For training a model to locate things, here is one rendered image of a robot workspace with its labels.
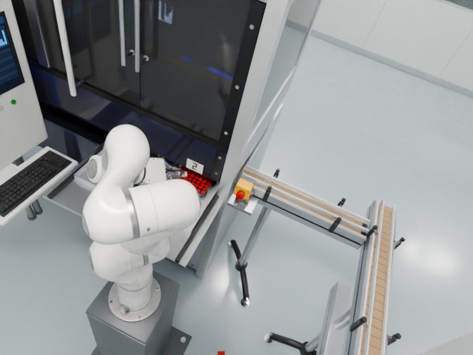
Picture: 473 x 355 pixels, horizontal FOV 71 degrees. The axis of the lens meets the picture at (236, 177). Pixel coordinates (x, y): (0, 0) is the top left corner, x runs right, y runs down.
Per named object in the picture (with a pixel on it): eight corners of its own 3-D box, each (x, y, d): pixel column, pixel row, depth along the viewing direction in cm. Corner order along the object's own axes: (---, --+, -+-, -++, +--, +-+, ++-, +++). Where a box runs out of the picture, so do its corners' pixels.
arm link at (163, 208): (111, 238, 105) (161, 225, 112) (120, 275, 102) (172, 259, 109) (115, 177, 62) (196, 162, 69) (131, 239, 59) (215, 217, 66)
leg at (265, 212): (236, 259, 235) (266, 190, 179) (248, 265, 234) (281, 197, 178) (231, 270, 229) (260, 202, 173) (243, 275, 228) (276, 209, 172)
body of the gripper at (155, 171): (128, 158, 115) (155, 161, 124) (130, 188, 114) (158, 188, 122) (141, 153, 110) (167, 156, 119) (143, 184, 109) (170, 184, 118)
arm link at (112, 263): (157, 284, 113) (160, 248, 95) (98, 304, 105) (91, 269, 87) (146, 253, 119) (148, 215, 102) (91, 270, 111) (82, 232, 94)
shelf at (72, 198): (112, 137, 179) (111, 135, 178) (229, 192, 171) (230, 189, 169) (43, 198, 146) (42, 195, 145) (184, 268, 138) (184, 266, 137)
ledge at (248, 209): (237, 186, 175) (238, 184, 173) (260, 196, 173) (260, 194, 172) (226, 204, 165) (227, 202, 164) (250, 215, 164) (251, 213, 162)
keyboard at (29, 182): (50, 151, 171) (48, 147, 169) (72, 163, 169) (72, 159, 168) (-23, 203, 144) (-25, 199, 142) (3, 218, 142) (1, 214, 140)
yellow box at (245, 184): (238, 184, 162) (241, 175, 157) (252, 190, 161) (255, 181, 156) (232, 194, 157) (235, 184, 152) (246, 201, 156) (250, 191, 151)
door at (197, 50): (141, 106, 147) (141, -47, 104) (229, 146, 142) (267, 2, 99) (140, 107, 146) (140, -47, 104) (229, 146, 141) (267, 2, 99)
